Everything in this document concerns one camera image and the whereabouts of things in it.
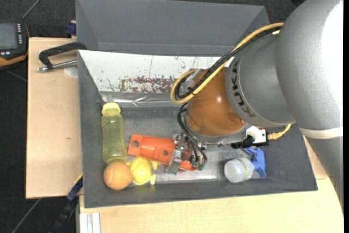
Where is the white spray bottle blue trigger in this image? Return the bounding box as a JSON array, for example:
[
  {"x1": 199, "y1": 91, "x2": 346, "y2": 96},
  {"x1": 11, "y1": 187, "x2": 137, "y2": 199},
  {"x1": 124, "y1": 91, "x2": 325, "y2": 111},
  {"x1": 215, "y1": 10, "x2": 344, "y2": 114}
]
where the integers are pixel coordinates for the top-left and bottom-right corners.
[{"x1": 224, "y1": 145, "x2": 267, "y2": 184}]

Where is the orange ball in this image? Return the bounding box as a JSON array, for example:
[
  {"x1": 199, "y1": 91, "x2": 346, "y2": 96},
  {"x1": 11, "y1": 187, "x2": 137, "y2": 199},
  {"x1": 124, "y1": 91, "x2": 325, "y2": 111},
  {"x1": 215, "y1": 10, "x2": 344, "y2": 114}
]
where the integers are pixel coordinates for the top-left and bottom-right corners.
[{"x1": 103, "y1": 162, "x2": 133, "y2": 191}]

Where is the grey metal bin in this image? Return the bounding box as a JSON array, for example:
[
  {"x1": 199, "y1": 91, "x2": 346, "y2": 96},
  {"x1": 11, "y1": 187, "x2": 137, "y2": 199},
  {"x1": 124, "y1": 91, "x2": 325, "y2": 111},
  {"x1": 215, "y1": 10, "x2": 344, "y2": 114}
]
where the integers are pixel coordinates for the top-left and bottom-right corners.
[{"x1": 75, "y1": 0, "x2": 318, "y2": 208}]

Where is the pale wood flat board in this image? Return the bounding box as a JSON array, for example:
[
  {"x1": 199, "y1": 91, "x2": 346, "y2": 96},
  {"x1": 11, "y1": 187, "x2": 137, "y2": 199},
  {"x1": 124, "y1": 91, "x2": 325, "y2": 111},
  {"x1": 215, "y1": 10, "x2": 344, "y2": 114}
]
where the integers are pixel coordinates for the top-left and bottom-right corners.
[{"x1": 26, "y1": 37, "x2": 83, "y2": 199}]

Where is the black cylinder on white bracket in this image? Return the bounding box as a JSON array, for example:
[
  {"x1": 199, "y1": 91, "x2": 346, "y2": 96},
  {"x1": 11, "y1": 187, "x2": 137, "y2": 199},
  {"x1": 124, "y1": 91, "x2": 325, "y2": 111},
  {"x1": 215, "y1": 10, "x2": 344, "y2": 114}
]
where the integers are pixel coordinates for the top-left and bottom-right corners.
[{"x1": 231, "y1": 126, "x2": 267, "y2": 150}]

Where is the orange flat block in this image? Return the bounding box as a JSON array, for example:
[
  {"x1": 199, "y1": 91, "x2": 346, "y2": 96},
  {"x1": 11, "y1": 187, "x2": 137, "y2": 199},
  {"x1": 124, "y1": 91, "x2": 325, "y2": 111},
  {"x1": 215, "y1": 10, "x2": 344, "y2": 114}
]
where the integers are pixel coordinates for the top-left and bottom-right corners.
[{"x1": 127, "y1": 134, "x2": 199, "y2": 172}]

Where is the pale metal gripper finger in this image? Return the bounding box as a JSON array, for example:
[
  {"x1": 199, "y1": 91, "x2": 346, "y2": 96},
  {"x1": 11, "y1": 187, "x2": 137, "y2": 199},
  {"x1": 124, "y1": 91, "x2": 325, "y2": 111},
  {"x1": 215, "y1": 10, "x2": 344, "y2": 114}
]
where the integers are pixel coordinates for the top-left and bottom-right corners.
[
  {"x1": 165, "y1": 154, "x2": 177, "y2": 174},
  {"x1": 173, "y1": 149, "x2": 183, "y2": 175}
]

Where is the yellow toy duck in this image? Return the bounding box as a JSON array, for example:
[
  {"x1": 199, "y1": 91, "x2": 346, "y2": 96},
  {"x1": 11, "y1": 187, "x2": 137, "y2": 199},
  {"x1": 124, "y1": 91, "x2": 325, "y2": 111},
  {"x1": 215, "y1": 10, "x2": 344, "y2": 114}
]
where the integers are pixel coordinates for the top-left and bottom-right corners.
[{"x1": 129, "y1": 156, "x2": 159, "y2": 186}]

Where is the yellow clear plastic bottle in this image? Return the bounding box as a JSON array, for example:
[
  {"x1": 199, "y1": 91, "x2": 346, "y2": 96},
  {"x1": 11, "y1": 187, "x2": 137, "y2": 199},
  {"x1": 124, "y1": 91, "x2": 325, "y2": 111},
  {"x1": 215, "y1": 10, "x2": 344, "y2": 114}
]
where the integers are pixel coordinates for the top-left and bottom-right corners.
[{"x1": 101, "y1": 102, "x2": 129, "y2": 165}]

